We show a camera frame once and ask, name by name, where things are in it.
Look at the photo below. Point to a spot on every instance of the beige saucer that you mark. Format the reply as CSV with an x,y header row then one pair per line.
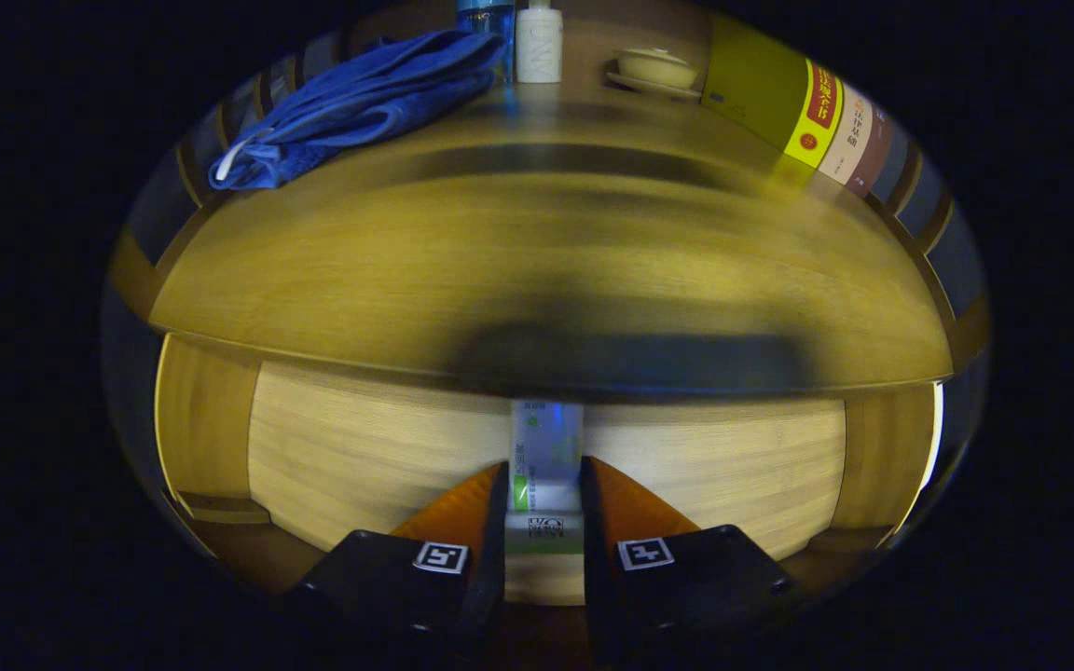
x,y
654,90

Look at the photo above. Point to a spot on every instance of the white pump bottle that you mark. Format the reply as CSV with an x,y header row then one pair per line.
x,y
539,47

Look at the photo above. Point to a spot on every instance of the brown book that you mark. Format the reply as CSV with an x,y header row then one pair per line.
x,y
873,158

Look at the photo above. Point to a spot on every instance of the teal blue bottle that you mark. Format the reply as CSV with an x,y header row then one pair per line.
x,y
486,14

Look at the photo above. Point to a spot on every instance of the orange and white book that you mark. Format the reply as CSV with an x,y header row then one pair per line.
x,y
849,140

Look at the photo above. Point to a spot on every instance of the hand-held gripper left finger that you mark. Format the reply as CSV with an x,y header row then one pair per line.
x,y
490,550

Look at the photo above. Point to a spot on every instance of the wooden cabinet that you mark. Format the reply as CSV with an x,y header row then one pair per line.
x,y
131,275

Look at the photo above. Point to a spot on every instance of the thick yellow book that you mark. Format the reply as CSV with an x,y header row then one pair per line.
x,y
751,84

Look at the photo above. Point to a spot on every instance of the beige lidded teacup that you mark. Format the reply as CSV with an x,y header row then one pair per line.
x,y
656,67

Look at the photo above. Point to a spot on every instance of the white tube with green label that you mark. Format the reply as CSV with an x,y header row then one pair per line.
x,y
546,447

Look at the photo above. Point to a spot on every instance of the wooden countertop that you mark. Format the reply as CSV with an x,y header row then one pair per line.
x,y
500,261

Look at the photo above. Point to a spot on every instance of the folded blue towel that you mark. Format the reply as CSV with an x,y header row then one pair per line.
x,y
360,93

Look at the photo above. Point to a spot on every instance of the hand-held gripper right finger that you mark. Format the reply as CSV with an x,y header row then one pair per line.
x,y
595,550

